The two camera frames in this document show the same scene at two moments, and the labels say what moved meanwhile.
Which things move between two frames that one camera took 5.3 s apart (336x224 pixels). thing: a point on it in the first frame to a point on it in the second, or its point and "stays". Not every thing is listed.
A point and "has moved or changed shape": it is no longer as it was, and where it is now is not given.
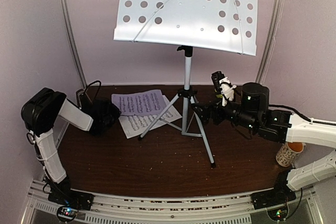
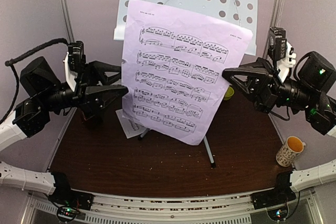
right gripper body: [243, 119] to [276, 88]
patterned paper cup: [287, 152] stays
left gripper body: [108, 119] to [78, 92]
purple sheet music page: [140, 103] has moved or changed shape
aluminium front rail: [236, 209] stays
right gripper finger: [203, 111] to [255, 86]
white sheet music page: [171, 114] to [127, 127]
